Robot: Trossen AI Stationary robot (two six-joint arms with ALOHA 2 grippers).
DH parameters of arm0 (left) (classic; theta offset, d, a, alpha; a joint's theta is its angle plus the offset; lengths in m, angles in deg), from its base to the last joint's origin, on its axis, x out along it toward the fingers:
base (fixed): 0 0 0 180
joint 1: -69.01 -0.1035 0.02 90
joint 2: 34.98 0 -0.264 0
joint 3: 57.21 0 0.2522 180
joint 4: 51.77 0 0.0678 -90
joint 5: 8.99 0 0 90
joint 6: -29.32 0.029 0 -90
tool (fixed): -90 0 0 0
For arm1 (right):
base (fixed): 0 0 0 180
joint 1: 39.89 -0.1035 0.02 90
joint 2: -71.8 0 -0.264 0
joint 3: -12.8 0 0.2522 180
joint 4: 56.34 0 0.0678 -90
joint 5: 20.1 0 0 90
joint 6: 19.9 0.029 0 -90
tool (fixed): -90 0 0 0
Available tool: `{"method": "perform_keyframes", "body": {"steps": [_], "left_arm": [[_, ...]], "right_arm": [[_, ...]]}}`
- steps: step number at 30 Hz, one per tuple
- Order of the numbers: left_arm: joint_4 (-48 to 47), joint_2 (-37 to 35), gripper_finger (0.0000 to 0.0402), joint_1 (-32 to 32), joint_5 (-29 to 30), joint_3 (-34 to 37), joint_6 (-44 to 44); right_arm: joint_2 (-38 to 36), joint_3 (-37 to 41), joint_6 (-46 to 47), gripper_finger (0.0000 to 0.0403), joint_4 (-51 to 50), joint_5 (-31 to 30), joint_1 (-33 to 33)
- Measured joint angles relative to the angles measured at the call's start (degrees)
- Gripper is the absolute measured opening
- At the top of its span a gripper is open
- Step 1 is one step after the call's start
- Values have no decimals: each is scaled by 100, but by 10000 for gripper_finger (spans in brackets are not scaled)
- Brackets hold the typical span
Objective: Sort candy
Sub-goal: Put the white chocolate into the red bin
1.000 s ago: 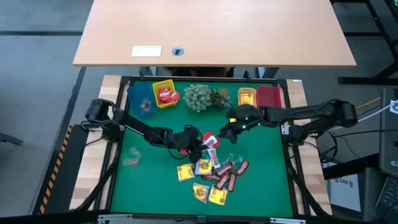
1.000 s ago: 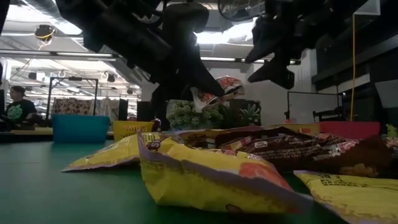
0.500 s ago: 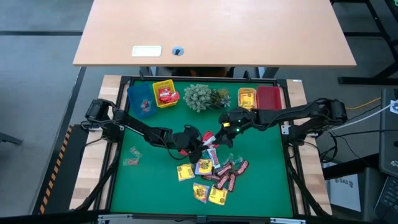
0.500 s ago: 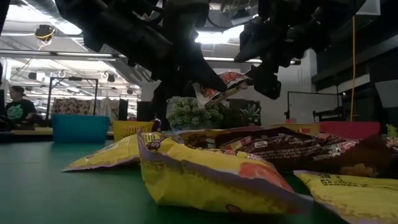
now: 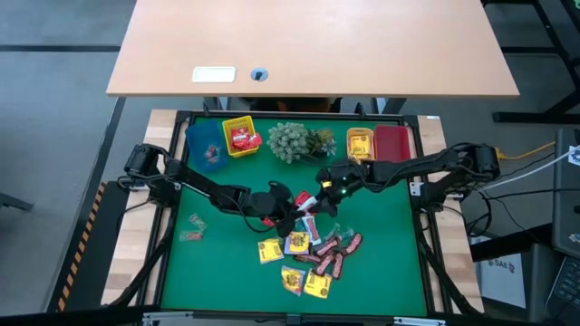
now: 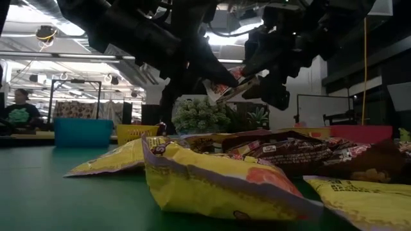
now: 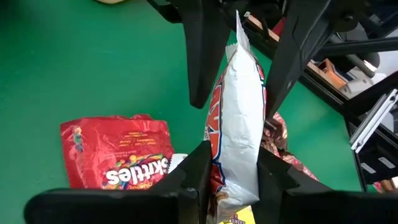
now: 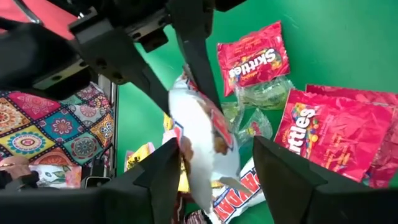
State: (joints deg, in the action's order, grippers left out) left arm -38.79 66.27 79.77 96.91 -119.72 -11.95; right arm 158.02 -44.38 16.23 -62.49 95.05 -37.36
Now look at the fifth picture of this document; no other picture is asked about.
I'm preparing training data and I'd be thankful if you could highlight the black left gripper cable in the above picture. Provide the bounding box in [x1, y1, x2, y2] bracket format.
[242, 212, 273, 235]

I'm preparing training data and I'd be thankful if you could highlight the red plastic bin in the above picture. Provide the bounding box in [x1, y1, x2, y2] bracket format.
[373, 124, 413, 164]

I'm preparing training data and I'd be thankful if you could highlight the yellow mesh basket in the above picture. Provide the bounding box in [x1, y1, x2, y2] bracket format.
[221, 115, 262, 158]

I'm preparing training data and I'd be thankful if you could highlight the white cable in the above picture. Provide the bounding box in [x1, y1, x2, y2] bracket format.
[479, 151, 573, 191]

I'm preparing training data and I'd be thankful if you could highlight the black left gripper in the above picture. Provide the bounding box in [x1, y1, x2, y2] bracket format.
[270, 181, 310, 239]

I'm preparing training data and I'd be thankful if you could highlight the yellow Sour Patch packet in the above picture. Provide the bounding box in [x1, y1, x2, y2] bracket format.
[256, 238, 285, 265]
[351, 133, 374, 160]
[303, 270, 334, 300]

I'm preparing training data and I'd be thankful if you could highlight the purple-edged Sour Patch packet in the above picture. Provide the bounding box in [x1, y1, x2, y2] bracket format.
[280, 265, 307, 298]
[284, 230, 313, 256]

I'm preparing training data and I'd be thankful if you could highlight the orange plastic tub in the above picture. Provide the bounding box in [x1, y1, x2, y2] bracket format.
[346, 127, 377, 167]

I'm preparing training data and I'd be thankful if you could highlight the grey computer case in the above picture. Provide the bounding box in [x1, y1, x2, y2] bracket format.
[551, 128, 580, 259]

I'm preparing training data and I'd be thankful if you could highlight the black keyboard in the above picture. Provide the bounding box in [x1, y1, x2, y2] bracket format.
[545, 255, 580, 325]

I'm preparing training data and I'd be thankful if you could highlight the yellow black hazard tape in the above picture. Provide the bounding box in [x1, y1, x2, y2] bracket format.
[56, 180, 108, 313]

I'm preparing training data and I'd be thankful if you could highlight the light wooden desk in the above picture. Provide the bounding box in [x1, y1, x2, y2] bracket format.
[105, 0, 521, 99]

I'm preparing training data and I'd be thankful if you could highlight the small dark succulent plant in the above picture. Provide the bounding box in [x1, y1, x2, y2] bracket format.
[307, 128, 339, 158]

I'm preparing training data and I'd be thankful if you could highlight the blue plastic bin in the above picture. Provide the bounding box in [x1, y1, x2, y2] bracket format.
[184, 120, 231, 176]

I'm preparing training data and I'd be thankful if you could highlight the black desk leg frame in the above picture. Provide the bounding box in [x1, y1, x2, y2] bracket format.
[482, 0, 580, 124]

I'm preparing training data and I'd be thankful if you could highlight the silver aluminium bracket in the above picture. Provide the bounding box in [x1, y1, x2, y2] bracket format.
[141, 310, 195, 326]
[392, 316, 448, 326]

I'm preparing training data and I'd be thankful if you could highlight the green table mat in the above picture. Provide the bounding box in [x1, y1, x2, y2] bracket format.
[160, 116, 430, 317]

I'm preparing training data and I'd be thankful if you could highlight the black chair base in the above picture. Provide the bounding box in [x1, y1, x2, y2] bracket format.
[0, 192, 35, 213]

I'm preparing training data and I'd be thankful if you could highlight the pale green bushy plant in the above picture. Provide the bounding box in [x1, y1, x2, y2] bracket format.
[266, 121, 312, 165]

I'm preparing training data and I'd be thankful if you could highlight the yellow power cable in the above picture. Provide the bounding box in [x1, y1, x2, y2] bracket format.
[494, 140, 556, 163]

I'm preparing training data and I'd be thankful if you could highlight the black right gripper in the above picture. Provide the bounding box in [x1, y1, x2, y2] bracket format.
[315, 165, 372, 218]

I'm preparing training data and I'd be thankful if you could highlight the white labelled box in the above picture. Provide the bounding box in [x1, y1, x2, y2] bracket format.
[478, 253, 527, 310]

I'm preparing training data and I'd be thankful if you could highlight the white rectangular desk plate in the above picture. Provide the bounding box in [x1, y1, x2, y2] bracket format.
[191, 66, 237, 84]

